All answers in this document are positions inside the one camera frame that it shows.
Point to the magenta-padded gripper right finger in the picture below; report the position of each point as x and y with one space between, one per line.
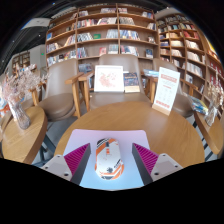
146 158

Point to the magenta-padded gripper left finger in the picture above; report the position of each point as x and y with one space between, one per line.
77 158

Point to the white and orange computer mouse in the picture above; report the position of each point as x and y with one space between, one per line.
109 160

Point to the pastel pink-blue mouse pad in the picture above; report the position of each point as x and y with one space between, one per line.
110 133

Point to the round wooden side table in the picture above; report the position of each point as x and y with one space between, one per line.
213 135
25 136

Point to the white sign on wooden base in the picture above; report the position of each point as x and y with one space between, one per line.
166 88

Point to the stack of colourful books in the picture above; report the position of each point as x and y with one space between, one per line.
200 106

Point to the dark cover book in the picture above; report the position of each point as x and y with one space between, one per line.
131 82

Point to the teal book stack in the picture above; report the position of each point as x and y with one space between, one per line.
151 72

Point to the white framed picture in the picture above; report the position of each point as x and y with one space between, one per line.
109 78

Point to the small distant bookshelf unit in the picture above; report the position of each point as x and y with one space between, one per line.
21 60

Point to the wide wooden bookshelf unit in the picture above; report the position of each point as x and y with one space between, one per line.
100 33

